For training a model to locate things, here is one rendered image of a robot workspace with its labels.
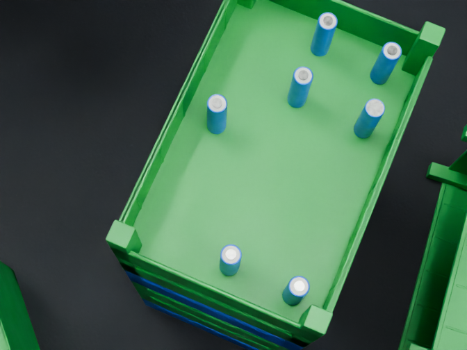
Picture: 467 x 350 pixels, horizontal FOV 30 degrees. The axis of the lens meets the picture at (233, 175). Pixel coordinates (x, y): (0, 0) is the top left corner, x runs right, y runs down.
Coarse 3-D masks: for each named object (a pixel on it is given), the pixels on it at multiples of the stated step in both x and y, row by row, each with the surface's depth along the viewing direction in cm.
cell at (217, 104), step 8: (216, 96) 78; (208, 104) 78; (216, 104) 78; (224, 104) 78; (208, 112) 79; (216, 112) 78; (224, 112) 79; (208, 120) 81; (216, 120) 80; (224, 120) 81; (208, 128) 83; (216, 128) 82; (224, 128) 84
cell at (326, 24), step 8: (320, 16) 80; (328, 16) 80; (320, 24) 80; (328, 24) 80; (336, 24) 80; (320, 32) 81; (328, 32) 81; (312, 40) 85; (320, 40) 83; (328, 40) 83; (312, 48) 86; (320, 48) 84; (328, 48) 85
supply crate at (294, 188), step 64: (256, 0) 88; (320, 0) 83; (256, 64) 86; (320, 64) 86; (192, 128) 84; (256, 128) 84; (320, 128) 84; (384, 128) 84; (192, 192) 82; (256, 192) 82; (320, 192) 83; (128, 256) 77; (192, 256) 81; (256, 256) 81; (320, 256) 81; (320, 320) 72
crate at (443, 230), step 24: (432, 168) 124; (456, 168) 122; (456, 192) 124; (456, 216) 124; (432, 240) 123; (456, 240) 123; (432, 264) 122; (456, 264) 102; (432, 288) 121; (456, 288) 101; (408, 312) 120; (432, 312) 120; (456, 312) 100; (408, 336) 119; (432, 336) 119; (456, 336) 100
